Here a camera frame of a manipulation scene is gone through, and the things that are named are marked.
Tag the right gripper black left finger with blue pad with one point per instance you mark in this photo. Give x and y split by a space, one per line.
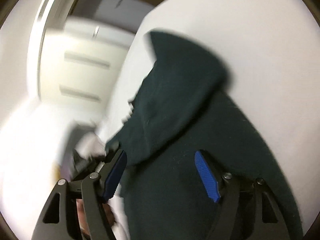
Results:
59 218

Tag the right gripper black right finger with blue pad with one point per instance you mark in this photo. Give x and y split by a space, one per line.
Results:
215 179

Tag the dark green knit garment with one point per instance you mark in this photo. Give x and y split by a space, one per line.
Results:
180 109

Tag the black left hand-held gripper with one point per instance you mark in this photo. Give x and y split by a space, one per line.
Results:
87 157

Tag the white bed sheet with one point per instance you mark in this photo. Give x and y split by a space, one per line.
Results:
270 50

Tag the grey door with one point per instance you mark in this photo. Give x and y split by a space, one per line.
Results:
97 17

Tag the cream wardrobe with dark handles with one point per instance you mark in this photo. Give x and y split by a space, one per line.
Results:
79 66

